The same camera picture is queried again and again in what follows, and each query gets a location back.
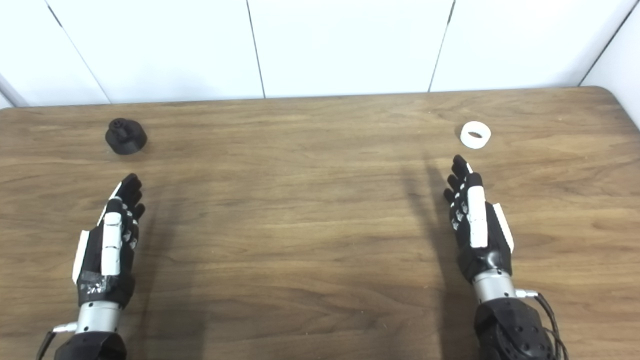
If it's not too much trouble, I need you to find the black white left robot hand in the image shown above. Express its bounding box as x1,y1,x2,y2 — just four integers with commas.
72,173,146,308

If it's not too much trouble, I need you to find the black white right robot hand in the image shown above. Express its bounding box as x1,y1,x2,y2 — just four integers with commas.
443,154,515,286

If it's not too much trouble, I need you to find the white ring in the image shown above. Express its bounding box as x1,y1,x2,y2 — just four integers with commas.
460,121,492,150

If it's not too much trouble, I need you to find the round black part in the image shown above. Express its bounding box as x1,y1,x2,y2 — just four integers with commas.
105,118,148,155

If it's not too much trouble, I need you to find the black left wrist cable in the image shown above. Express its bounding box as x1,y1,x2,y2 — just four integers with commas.
36,323,78,360

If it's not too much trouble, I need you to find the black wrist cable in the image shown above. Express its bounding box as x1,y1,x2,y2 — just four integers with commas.
36,323,78,360
516,289,570,360

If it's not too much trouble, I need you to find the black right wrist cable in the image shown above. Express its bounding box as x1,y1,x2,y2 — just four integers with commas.
516,289,570,360

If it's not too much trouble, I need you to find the grey wall corner post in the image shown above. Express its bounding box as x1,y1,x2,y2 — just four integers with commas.
0,74,29,108

